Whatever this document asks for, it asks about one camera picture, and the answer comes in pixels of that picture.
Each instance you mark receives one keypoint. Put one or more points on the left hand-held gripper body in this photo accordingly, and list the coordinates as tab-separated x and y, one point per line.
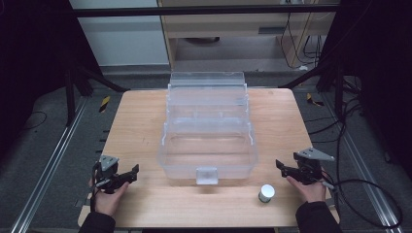
108	176

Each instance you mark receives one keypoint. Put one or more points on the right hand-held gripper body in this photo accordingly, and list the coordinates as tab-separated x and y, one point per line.
307	168

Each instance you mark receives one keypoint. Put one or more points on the person's right hand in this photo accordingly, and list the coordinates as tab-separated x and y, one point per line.
311	191

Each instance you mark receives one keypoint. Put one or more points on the person's left hand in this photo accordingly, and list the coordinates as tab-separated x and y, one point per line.
110	200

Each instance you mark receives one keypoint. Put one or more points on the small white round can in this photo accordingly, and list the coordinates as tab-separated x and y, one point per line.
267	193

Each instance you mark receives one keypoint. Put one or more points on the yellow black striped tape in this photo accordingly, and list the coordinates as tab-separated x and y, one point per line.
313	100
104	104

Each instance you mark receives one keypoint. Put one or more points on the clear plastic storage box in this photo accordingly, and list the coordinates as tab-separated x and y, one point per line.
207	136

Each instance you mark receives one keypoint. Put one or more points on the black metal stand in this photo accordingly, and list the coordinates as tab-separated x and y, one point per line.
338	90
71	97

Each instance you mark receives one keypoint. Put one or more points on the dark curtain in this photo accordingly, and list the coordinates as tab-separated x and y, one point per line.
382	81
32	64

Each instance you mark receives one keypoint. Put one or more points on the white cabinet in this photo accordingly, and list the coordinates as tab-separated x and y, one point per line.
123	42

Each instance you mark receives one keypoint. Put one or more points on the light wooden desk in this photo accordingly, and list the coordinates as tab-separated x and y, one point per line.
226	27

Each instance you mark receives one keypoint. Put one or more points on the black horizontal bar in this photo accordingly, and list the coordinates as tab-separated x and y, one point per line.
194	11

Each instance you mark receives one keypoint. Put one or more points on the aluminium floor rail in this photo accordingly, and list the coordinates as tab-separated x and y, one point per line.
48	168
366	181

